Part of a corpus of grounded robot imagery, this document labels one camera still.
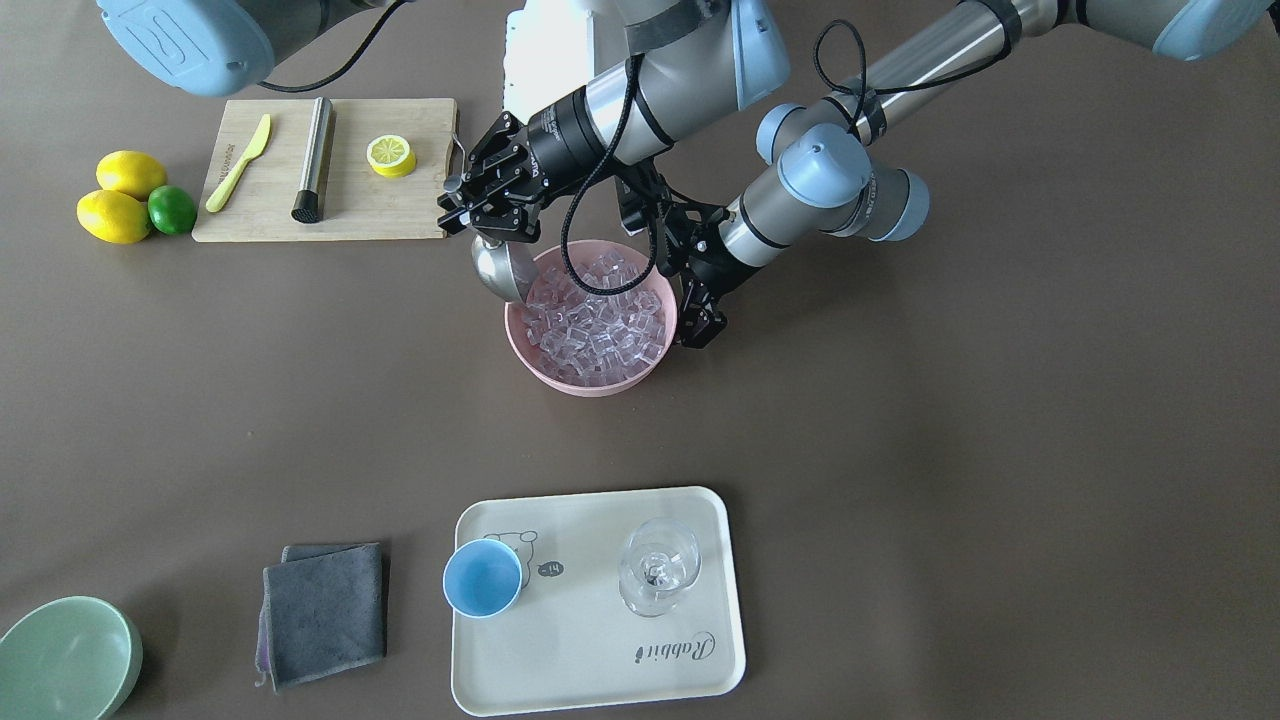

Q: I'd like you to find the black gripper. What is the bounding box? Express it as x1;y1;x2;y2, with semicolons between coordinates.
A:
436;88;621;243
616;160;759;348

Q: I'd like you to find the steel ice scoop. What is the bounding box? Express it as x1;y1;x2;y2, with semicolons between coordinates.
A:
471;233;540;304

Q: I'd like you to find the pink bowl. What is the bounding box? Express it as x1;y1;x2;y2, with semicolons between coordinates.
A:
504;249;678;397

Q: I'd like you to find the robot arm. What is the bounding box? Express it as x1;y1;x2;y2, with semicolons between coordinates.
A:
99;1;788;243
617;1;1277;348

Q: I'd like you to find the ice cubes pile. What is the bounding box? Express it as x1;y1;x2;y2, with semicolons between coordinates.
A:
515;249;668;389

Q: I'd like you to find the blue cup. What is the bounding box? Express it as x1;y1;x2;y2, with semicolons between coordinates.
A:
442;537;525;619

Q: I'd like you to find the half lemon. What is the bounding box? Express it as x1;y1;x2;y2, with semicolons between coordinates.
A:
365;135;417;178

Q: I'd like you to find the steel muddler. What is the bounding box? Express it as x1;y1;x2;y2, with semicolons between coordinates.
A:
291;97;335;224

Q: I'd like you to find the wooden cutting board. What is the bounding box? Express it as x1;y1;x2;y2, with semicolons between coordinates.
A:
192;97;458;243

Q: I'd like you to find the yellow plastic knife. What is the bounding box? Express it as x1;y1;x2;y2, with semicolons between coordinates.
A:
205;114;273;213

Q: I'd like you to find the clear wine glass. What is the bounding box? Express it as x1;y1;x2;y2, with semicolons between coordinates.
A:
618;518;703;618

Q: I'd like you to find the green lime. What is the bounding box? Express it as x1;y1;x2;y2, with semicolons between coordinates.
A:
146;184;198;234

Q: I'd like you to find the upper whole lemon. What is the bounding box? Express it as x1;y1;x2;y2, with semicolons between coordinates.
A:
95;150;168;202

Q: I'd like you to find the whole lemon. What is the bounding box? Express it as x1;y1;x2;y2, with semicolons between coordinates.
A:
76;190;152;243
95;150;168;202

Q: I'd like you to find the lower whole lemon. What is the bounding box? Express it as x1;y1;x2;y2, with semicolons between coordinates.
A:
76;190;152;243

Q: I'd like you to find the cream serving tray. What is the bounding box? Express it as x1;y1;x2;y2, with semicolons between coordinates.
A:
451;486;748;717

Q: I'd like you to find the grey folded cloth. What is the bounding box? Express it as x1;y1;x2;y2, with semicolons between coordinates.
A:
255;542;387;693

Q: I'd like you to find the green bowl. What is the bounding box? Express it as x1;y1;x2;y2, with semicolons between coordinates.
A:
1;596;145;719

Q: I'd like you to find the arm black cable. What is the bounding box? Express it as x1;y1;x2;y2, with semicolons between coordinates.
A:
812;19;1001;136
259;0;666;299

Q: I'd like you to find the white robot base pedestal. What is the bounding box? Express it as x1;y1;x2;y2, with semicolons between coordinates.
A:
503;1;637;136

